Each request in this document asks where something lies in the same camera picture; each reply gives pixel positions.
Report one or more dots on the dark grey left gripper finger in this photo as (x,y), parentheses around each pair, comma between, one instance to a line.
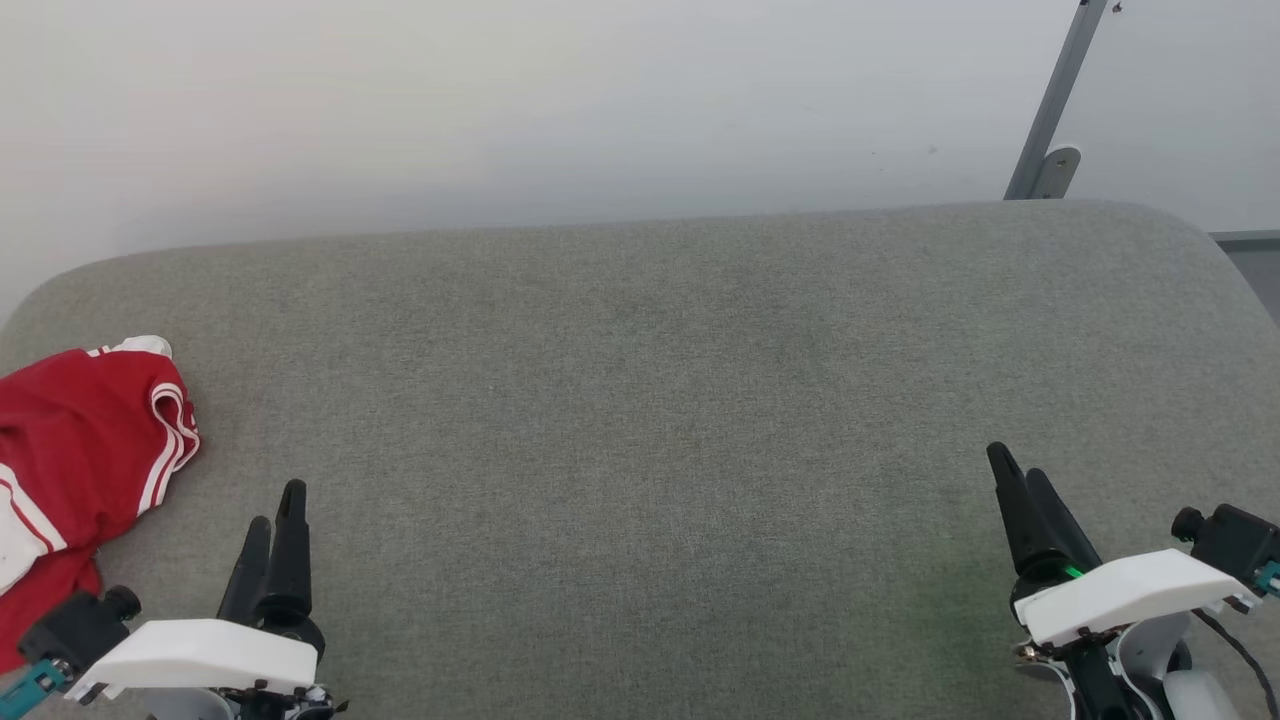
(248,580)
(292,570)

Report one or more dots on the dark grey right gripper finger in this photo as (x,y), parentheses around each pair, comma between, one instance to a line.
(1022,520)
(1068,540)

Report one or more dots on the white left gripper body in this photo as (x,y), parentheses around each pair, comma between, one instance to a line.
(210,655)

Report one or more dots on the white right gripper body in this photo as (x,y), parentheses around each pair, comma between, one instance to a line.
(1130,595)

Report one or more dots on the red and white garment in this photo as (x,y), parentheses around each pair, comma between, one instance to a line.
(80,450)

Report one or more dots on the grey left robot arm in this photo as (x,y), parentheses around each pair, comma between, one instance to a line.
(190,705)

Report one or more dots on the grey metal pole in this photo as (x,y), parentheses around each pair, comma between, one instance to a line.
(1055,100)

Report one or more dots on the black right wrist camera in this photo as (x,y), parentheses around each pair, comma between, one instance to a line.
(1235,540)

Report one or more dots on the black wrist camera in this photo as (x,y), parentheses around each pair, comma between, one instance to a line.
(1235,540)
(75,630)

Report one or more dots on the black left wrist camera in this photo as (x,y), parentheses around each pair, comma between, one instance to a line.
(75,630)

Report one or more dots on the teal right camera connector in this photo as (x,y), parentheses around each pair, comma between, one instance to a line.
(1270,578)

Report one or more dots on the teal camera connector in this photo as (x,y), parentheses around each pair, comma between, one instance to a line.
(30,688)
(1270,578)

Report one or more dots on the teal left camera connector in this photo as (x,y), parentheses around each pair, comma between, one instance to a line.
(30,688)

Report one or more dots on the grey metal bracket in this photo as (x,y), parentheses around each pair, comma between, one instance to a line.
(1058,170)

